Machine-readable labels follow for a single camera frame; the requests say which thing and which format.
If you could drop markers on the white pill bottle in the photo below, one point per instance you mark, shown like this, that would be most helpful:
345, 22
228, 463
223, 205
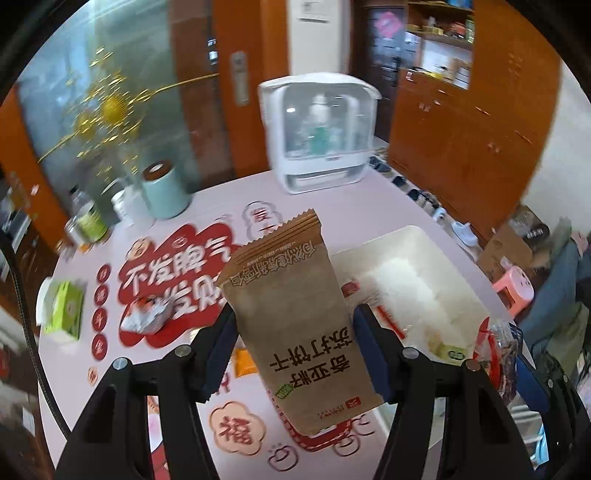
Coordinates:
121, 207

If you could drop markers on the wall switch panel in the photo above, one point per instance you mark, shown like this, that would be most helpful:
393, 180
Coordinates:
314, 10

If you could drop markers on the brown cracker packet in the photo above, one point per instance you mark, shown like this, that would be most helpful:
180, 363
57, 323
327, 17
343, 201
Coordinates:
300, 323

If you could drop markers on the white child shoe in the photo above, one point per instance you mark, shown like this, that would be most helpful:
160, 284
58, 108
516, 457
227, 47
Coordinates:
439, 215
464, 231

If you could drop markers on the teal canister brown lid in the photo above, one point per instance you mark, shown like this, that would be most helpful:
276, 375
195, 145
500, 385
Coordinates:
166, 194

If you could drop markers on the small spice jar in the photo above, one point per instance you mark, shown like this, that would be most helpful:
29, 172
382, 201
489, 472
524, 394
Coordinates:
74, 231

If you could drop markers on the silver red crumpled packet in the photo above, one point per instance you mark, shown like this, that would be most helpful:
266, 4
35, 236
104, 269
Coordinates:
145, 314

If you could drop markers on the cardboard box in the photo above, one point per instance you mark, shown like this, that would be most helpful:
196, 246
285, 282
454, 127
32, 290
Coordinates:
508, 251

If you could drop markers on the clear nut snack packet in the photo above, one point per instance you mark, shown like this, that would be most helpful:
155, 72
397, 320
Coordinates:
501, 355

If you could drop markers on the wooden display shelf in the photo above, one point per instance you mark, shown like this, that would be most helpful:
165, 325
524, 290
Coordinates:
438, 41

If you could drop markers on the white plastic bin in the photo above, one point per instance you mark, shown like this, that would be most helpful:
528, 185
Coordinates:
415, 277

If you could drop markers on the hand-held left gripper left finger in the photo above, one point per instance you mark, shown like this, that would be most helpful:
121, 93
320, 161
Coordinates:
221, 350

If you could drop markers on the person's jeans leg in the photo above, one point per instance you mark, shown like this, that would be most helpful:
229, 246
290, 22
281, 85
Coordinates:
554, 295

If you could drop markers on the white sterilizer cabinet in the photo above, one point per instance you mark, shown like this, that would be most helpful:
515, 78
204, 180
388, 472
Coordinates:
318, 134

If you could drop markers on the wooden wall cabinet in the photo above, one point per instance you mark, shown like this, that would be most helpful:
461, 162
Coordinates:
461, 138

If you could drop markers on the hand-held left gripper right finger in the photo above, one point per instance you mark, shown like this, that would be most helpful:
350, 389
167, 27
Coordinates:
369, 353

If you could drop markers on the wooden glass sliding door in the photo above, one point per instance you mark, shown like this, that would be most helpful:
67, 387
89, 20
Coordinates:
138, 92

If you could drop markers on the green label glass bottle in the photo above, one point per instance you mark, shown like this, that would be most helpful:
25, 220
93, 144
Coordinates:
90, 219

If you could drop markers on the white wash bottle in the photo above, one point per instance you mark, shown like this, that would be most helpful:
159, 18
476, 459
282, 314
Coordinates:
136, 205

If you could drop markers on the pink plastic stool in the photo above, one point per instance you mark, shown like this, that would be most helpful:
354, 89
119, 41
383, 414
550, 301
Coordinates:
512, 284

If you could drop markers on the clear cracker pack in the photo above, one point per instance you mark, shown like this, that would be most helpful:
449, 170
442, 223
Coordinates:
353, 288

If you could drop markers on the orange snack packet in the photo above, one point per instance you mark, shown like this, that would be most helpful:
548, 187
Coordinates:
244, 362

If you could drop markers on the green tissue box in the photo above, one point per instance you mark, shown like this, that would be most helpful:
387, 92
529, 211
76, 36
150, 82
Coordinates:
64, 307

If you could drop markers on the dark entrance door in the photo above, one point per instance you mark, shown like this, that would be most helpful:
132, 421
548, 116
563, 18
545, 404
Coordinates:
383, 60

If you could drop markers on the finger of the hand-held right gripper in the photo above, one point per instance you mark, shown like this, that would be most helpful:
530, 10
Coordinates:
530, 384

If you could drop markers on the green snack packet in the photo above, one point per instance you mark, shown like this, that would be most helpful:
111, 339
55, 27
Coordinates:
455, 353

